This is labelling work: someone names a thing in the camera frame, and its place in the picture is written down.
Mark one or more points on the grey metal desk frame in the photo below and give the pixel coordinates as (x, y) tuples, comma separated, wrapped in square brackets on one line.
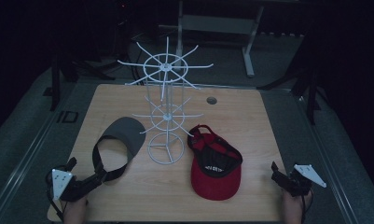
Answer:
[(218, 24)]

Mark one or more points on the red and black cap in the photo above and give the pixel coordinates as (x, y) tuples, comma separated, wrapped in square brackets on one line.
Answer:
[(214, 186)]

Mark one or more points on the grey sun visor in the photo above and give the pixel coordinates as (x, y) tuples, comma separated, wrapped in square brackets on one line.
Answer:
[(125, 130)]

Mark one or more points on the grey table grommet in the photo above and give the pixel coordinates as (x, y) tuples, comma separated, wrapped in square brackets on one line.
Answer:
[(211, 100)]

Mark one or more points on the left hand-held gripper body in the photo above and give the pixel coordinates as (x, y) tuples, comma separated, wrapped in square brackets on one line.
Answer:
[(63, 183)]

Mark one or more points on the person's right hand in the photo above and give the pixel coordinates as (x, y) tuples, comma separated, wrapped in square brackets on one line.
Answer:
[(295, 208)]

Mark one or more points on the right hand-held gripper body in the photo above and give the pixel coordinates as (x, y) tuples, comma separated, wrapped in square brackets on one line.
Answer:
[(302, 179)]

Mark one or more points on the black stand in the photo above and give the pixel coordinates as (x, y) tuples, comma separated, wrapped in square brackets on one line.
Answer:
[(312, 99), (55, 87)]

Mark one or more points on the person's left hand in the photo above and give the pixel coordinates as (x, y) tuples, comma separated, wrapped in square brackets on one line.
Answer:
[(76, 210)]

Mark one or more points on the black floor bracket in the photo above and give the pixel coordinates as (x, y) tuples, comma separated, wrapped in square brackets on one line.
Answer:
[(67, 117)]

